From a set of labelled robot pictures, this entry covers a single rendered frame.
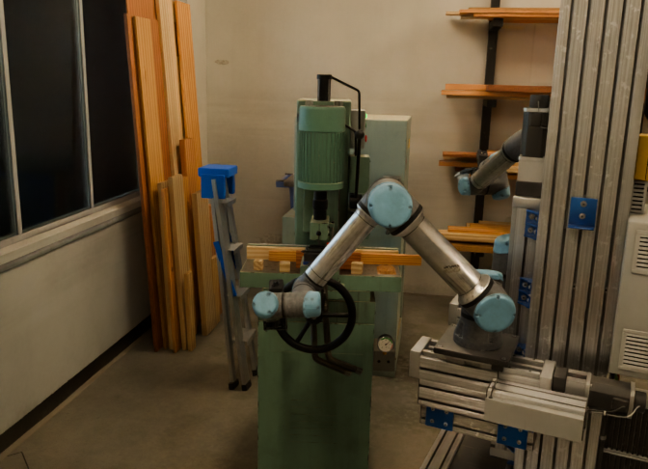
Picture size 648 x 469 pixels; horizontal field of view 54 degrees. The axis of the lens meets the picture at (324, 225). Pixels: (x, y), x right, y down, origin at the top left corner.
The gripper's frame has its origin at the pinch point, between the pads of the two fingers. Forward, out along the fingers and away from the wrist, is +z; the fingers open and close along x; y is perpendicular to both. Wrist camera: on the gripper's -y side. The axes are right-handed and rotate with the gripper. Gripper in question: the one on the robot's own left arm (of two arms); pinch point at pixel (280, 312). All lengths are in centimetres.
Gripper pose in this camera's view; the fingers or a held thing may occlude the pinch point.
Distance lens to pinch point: 217.4
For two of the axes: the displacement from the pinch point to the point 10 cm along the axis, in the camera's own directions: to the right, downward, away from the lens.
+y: 0.3, 9.6, -2.7
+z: 0.6, 2.6, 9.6
